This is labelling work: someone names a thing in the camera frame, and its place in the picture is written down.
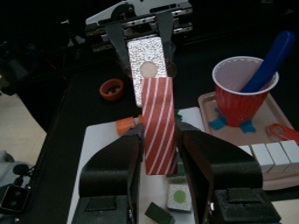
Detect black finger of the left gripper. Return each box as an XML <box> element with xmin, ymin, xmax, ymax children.
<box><xmin>154</xmin><ymin>10</ymin><xmax>179</xmax><ymax>78</ymax></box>
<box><xmin>104</xmin><ymin>21</ymin><xmax>134</xmax><ymax>77</ymax></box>

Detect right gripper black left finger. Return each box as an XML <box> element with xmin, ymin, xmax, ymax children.
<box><xmin>70</xmin><ymin>123</ymin><xmax>146</xmax><ymax>224</ymax></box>

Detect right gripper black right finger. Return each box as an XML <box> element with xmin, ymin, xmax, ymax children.
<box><xmin>175</xmin><ymin>122</ymin><xmax>283</xmax><ymax>224</ymax></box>

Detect speckled white toy rice block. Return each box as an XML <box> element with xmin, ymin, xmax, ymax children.
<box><xmin>126</xmin><ymin>36</ymin><xmax>170</xmax><ymax>109</ymax></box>

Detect red white-striped toy salmon slice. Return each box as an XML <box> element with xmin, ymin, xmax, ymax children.
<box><xmin>139</xmin><ymin>76</ymin><xmax>181</xmax><ymax>176</ymax></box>

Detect dark green wooden block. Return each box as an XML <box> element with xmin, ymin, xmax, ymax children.
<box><xmin>167</xmin><ymin>167</ymin><xmax>187</xmax><ymax>179</ymax></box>

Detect white rectangular block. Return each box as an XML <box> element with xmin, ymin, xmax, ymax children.
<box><xmin>238</xmin><ymin>144</ymin><xmax>255</xmax><ymax>158</ymax></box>
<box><xmin>266</xmin><ymin>141</ymin><xmax>293</xmax><ymax>173</ymax></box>
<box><xmin>250</xmin><ymin>143</ymin><xmax>275</xmax><ymax>173</ymax></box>
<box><xmin>279</xmin><ymin>139</ymin><xmax>299</xmax><ymax>165</ymax></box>

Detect white cutting board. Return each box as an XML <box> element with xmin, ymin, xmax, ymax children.
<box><xmin>66</xmin><ymin>106</ymin><xmax>206</xmax><ymax>224</ymax></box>

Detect large orange toy carrot piece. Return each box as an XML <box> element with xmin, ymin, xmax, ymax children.
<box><xmin>115</xmin><ymin>116</ymin><xmax>138</xmax><ymax>137</ymax></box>

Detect small blue toy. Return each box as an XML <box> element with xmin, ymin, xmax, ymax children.
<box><xmin>209</xmin><ymin>108</ymin><xmax>258</xmax><ymax>134</ymax></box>

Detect toy maki with red centre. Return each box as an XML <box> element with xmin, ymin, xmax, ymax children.
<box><xmin>145</xmin><ymin>201</ymin><xmax>177</xmax><ymax>224</ymax></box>

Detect small orange bowl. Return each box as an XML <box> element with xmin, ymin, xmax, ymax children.
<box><xmin>98</xmin><ymin>78</ymin><xmax>127</xmax><ymax>102</ymax></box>

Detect green toy disc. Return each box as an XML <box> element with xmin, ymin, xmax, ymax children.
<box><xmin>174</xmin><ymin>108</ymin><xmax>185</xmax><ymax>123</ymax></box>

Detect red plastic cup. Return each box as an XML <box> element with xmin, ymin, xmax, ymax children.
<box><xmin>211</xmin><ymin>55</ymin><xmax>281</xmax><ymax>128</ymax></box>

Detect black device with lenses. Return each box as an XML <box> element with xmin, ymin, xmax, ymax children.
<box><xmin>0</xmin><ymin>163</ymin><xmax>32</xmax><ymax>216</ymax></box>

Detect blue plastic spoon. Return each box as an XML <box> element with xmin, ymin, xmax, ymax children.
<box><xmin>239</xmin><ymin>30</ymin><xmax>297</xmax><ymax>94</ymax></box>

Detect orange-red looped tool handle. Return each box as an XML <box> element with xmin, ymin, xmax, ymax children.
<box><xmin>267</xmin><ymin>122</ymin><xmax>299</xmax><ymax>144</ymax></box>

